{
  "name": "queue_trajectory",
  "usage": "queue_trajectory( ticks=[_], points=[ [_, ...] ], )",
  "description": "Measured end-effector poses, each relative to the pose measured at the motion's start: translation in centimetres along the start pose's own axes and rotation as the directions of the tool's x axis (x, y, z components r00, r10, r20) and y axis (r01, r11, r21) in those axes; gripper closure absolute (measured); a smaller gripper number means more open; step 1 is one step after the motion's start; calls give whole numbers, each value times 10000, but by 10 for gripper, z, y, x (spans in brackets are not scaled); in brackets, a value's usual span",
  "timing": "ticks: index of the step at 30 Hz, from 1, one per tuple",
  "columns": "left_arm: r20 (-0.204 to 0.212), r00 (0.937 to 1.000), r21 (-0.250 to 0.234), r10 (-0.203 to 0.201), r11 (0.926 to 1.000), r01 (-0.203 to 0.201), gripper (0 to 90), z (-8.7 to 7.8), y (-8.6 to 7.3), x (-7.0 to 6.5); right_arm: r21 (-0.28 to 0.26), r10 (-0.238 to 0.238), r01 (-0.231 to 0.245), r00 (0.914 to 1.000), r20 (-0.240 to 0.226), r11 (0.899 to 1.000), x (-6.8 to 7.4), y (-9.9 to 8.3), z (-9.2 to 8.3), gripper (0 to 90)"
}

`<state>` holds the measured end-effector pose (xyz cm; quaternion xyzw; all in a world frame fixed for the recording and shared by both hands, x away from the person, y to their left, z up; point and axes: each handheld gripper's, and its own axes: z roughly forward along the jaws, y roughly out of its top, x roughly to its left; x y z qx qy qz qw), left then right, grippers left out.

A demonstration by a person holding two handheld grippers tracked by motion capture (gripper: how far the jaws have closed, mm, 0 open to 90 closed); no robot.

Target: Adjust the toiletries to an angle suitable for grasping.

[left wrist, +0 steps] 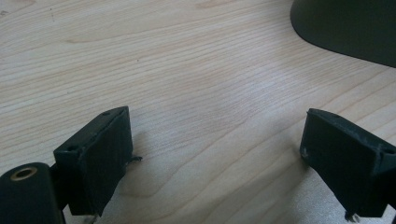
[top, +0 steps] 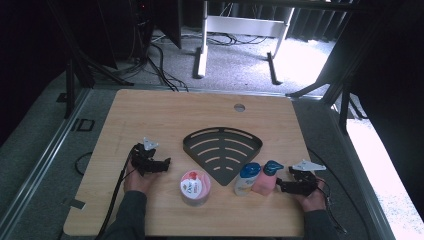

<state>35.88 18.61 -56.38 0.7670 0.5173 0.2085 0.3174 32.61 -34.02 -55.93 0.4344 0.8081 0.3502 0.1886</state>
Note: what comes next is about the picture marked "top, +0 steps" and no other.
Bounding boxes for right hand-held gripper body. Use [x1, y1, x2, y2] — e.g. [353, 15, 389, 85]
[288, 159, 327, 197]

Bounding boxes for white desk frame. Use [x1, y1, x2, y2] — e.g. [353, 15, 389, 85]
[192, 0, 296, 86]

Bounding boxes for pink bottle with blue cap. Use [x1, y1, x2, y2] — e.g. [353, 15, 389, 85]
[251, 159, 285, 197]

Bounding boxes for white bottle with blue cap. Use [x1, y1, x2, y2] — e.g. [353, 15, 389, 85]
[233, 162, 262, 197]

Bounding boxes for person's left hand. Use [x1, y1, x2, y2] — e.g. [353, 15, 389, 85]
[123, 166, 160, 195]

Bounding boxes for black fan-shaped slotted rack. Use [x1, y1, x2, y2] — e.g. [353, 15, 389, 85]
[182, 126, 264, 187]

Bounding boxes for left hand-held gripper cable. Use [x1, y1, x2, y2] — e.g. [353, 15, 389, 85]
[94, 151, 134, 240]

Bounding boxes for black floor cable bundle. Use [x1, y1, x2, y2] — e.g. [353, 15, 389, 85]
[145, 41, 190, 93]

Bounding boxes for black rectangular floor bracket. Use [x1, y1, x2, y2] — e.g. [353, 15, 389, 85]
[70, 117, 96, 133]

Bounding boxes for pink jar with white lid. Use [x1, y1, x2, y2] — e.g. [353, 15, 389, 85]
[179, 169, 212, 207]

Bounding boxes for black metal stand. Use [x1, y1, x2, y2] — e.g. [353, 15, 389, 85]
[46, 0, 135, 120]
[285, 0, 369, 132]

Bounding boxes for right hand-held gripper cable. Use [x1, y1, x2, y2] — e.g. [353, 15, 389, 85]
[314, 179, 348, 235]

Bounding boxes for dark curtain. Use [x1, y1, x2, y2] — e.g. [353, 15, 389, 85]
[286, 5, 348, 44]

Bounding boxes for hand-held gripper cable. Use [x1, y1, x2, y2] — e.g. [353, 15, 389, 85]
[94, 151, 134, 240]
[314, 179, 348, 235]

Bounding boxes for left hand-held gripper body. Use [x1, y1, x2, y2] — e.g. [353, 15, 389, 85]
[129, 136, 161, 177]

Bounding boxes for person's right hand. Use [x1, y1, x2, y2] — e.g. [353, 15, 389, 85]
[294, 180, 327, 213]

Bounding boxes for black cable loop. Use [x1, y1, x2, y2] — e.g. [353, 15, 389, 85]
[74, 151, 94, 177]

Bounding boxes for cables under desk frame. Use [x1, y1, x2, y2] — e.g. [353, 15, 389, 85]
[151, 29, 269, 47]

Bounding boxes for grey tape piece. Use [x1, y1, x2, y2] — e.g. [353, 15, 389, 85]
[62, 197, 87, 211]

